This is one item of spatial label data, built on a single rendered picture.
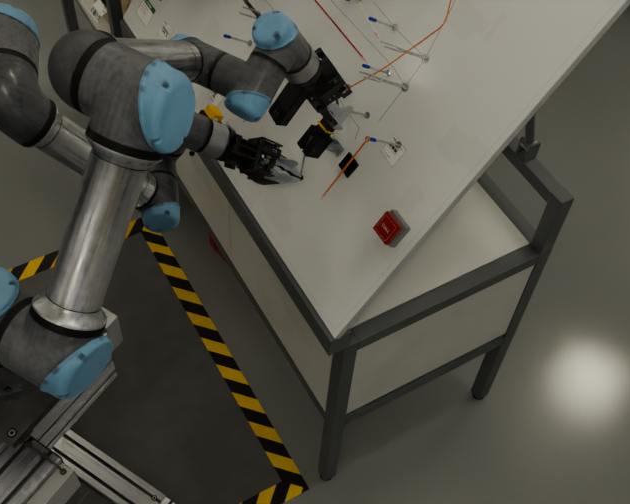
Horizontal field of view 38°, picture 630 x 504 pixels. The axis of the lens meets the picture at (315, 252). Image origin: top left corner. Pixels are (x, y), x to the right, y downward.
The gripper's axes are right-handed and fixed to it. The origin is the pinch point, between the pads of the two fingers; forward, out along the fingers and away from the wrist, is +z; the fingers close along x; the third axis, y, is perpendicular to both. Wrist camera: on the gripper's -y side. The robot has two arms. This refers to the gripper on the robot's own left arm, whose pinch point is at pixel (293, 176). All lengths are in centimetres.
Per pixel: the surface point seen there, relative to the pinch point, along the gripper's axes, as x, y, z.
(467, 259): -4.0, 7.7, 48.9
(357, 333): -29.2, 4.6, 24.8
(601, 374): -15, -22, 144
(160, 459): -76, -78, 28
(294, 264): -18.0, -3.6, 8.6
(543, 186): 15, 25, 51
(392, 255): -13.1, 23.4, 14.3
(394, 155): 6.9, 22.5, 8.9
